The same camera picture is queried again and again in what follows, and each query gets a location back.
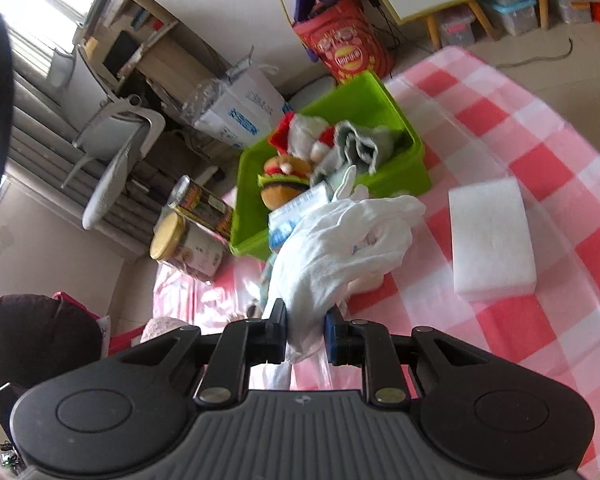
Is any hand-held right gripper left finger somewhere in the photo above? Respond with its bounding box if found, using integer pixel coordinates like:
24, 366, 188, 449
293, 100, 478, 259
105, 299, 288, 407

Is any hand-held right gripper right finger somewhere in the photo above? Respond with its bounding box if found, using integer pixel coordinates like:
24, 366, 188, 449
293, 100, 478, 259
325, 307, 501, 405

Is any burger plush toy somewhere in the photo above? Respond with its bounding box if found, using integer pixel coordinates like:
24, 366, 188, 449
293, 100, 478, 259
257, 152, 313, 210

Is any green plastic bin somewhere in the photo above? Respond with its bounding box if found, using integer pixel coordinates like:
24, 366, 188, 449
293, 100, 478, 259
228, 70, 432, 261

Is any grey green towel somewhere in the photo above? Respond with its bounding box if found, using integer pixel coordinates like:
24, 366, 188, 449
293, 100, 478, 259
310, 120, 413, 186

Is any red white plush toy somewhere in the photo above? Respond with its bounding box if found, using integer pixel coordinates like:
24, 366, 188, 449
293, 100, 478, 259
270, 112, 338, 163

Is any beige sock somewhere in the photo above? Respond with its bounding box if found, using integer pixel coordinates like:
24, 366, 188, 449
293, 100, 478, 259
347, 270, 386, 293

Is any pink plush toy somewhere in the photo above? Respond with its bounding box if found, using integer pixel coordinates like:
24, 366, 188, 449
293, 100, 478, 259
142, 316, 191, 341

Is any gold lid cookie jar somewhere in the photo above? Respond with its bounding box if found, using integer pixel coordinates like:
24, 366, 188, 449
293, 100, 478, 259
149, 211, 226, 281

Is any blue white milk carton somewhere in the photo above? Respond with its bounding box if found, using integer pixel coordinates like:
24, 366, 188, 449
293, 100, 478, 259
267, 182, 333, 253

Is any tall printed tin can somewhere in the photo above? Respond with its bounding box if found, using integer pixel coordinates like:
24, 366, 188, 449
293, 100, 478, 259
167, 175, 236, 243

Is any red stool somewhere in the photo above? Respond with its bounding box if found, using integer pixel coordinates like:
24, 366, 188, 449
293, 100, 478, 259
52, 291, 148, 358

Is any white foam block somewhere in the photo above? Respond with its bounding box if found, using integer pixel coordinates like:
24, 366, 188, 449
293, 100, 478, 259
447, 176, 538, 302

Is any white paper shopping bag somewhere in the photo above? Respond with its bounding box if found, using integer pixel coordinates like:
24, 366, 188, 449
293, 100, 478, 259
192, 62, 286, 151

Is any dark brown cloth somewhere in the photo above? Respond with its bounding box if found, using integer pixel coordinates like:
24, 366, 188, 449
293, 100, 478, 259
0, 294, 106, 391

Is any clear plastic bag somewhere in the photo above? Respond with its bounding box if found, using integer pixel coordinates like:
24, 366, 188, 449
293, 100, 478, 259
180, 77, 231, 121

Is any white mesh office chair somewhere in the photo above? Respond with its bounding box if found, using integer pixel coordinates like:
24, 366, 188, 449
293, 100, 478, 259
62, 40, 167, 231

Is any pink checked tablecloth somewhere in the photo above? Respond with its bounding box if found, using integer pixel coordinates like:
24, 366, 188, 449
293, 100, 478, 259
152, 46, 600, 480

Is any red snack bucket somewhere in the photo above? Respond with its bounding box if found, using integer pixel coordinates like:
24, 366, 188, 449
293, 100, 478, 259
292, 0, 397, 86

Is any wooden desk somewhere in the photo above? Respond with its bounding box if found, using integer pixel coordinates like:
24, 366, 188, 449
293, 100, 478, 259
72, 0, 241, 96

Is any black monitor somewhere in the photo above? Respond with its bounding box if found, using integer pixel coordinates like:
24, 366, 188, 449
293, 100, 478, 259
102, 30, 141, 78

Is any grey curtain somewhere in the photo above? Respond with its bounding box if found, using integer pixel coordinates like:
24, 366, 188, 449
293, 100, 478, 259
0, 25, 146, 211

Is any clear storage box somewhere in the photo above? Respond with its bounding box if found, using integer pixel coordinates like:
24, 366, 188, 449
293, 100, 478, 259
550, 0, 598, 26
432, 2, 478, 48

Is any blue lid storage box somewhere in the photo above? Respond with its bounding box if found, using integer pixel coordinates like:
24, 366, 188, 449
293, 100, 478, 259
480, 0, 538, 38

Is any black floor cable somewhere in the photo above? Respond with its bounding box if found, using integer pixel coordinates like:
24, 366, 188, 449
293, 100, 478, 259
495, 37, 576, 68

